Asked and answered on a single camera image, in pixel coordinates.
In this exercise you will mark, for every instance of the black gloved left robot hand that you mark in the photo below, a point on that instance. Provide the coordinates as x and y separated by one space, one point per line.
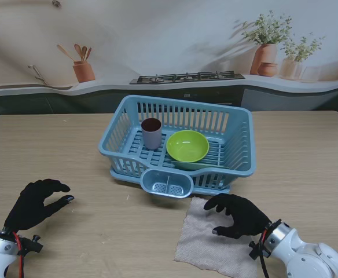
27 208

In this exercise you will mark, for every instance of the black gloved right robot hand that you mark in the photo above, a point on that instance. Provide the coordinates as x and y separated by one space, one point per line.
247 217

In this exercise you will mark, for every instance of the pinkish beige cleaning cloth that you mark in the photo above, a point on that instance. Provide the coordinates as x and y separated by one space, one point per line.
203 246

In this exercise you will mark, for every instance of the pale green plate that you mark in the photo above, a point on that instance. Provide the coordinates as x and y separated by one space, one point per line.
212 166

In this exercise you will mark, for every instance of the lime green bowl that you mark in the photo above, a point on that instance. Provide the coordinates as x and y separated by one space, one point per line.
186 147

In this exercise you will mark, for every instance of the purple cup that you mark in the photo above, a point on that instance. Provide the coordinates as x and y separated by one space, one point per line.
151 139

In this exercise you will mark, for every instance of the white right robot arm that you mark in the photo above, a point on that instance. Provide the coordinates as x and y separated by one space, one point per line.
302 255

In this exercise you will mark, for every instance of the blue cutlery holder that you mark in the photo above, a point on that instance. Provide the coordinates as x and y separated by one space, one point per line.
148 185

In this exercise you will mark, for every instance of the blue plastic dish rack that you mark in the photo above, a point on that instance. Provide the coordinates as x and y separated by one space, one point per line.
186 102

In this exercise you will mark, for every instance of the metal backdrop eyelet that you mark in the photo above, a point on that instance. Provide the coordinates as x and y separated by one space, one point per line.
56 3

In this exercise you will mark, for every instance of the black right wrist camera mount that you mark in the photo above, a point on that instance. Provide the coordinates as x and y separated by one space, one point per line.
255 252

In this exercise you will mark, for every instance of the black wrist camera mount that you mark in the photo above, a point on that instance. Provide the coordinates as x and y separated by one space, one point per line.
34 247
255 252

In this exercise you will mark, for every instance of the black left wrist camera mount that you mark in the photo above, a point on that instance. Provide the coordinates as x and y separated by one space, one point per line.
34 247

